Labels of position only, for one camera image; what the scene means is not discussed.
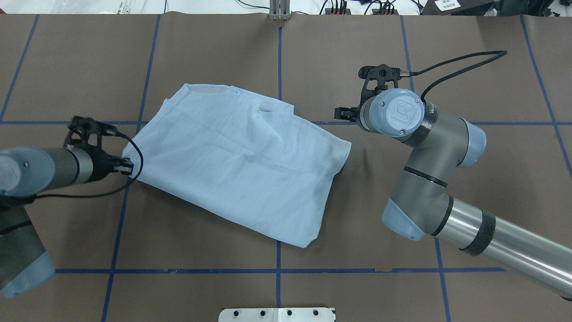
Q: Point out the black box with label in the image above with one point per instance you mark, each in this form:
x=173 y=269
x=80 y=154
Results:
x=459 y=7

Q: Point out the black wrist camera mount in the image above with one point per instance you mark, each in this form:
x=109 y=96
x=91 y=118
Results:
x=84 y=132
x=376 y=79

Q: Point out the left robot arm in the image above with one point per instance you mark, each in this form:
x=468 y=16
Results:
x=26 y=173

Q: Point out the clear plastic bag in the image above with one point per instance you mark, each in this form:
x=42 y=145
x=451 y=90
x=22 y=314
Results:
x=83 y=6

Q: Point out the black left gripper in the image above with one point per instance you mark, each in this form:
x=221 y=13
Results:
x=101 y=163

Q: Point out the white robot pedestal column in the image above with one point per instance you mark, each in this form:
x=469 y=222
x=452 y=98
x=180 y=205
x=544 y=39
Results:
x=291 y=314

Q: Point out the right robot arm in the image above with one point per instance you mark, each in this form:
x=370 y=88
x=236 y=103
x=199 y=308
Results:
x=420 y=204

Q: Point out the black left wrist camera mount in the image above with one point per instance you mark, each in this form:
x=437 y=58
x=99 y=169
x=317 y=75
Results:
x=84 y=132

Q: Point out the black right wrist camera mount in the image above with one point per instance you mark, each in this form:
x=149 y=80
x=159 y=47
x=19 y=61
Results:
x=376 y=79

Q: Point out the aluminium frame post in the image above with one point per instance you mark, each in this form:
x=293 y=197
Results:
x=279 y=10

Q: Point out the light blue button shirt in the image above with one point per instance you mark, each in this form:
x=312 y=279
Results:
x=243 y=156

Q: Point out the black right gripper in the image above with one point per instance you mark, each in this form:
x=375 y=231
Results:
x=346 y=114

